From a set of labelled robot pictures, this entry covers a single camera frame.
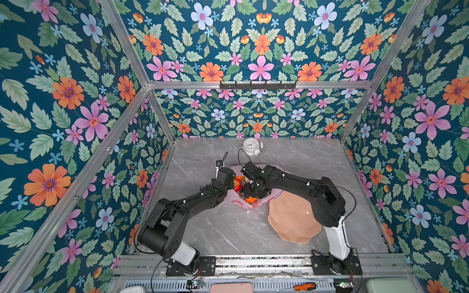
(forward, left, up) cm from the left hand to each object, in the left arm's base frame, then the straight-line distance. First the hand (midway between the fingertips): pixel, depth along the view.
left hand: (229, 172), depth 91 cm
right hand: (-10, -9, -6) cm, 15 cm away
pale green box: (-50, -60, -5) cm, 78 cm away
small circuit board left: (-45, +14, -10) cm, 48 cm away
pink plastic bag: (-12, -3, -3) cm, 13 cm away
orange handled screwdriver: (-49, -30, -7) cm, 57 cm away
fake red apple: (-5, -4, -5) cm, 8 cm away
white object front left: (-45, +36, -7) cm, 59 cm away
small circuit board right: (-49, -45, -10) cm, 67 cm away
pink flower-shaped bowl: (-20, -30, -10) cm, 37 cm away
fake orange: (-13, -6, +15) cm, 20 cm away
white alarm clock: (+23, -14, -6) cm, 27 cm away
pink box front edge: (-47, 0, -9) cm, 48 cm away
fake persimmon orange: (-13, -10, -4) cm, 17 cm away
